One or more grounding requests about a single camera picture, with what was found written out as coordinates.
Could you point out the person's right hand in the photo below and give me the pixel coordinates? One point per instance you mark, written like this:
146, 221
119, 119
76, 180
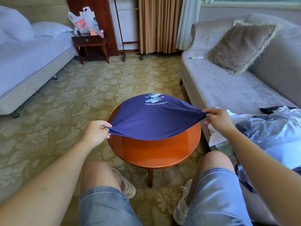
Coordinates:
220, 121

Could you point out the person's left hand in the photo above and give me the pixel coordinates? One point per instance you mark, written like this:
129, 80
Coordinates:
96, 134

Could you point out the pile of clothes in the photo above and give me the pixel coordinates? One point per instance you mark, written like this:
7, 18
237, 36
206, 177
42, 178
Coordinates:
225, 134

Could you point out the blue printed T-shirt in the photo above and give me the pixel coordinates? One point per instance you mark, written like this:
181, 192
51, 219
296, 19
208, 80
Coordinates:
150, 117

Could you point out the grey splatter print T-shirt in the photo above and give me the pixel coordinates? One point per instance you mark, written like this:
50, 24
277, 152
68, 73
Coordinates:
277, 134

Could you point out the person's left forearm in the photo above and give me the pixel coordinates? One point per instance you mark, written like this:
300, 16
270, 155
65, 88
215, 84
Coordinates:
47, 190

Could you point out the person's right forearm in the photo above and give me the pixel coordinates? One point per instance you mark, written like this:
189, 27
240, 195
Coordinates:
268, 176

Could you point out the person's right leg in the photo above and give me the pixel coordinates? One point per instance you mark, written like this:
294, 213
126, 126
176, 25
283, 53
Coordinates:
211, 167

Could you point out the grey velvet chaise sofa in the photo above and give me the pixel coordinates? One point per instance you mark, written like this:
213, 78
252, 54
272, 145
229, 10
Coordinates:
225, 87

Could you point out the white sneaker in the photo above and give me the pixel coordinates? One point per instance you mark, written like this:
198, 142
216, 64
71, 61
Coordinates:
181, 209
127, 186

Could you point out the round wooden table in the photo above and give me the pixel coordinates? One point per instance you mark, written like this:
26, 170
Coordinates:
155, 153

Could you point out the small white flat object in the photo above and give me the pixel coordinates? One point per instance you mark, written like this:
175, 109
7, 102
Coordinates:
197, 57

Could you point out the brown fringed cushion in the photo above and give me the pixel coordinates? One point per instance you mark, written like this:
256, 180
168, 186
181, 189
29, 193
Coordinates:
242, 47

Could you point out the blue denim shorts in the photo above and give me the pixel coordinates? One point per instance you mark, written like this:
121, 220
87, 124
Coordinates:
216, 200

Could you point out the dark wooden nightstand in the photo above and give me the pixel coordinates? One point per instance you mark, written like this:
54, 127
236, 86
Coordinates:
89, 41

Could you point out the black valet stand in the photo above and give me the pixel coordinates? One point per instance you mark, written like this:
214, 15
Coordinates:
132, 43

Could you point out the white bed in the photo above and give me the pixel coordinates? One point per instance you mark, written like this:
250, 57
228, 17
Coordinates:
23, 68

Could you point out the white sheer curtain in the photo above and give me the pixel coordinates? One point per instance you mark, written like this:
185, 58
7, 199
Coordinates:
188, 21

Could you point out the white plastic bag red print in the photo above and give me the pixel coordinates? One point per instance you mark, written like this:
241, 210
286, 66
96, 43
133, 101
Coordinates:
77, 22

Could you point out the beige curtain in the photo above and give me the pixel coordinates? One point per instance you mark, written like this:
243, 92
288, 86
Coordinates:
157, 25

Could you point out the white pillow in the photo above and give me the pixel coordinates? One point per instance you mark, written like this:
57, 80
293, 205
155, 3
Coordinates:
51, 29

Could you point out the white framed window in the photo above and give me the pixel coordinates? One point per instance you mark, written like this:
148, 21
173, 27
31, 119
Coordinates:
254, 1

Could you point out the beige padded headboard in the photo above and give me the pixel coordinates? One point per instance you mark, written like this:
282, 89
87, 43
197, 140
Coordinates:
47, 9

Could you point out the white duvet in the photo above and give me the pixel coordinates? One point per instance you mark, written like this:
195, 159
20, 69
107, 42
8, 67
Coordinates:
14, 25

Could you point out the dark wooden wall panel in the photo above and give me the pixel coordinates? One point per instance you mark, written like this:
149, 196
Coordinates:
101, 11

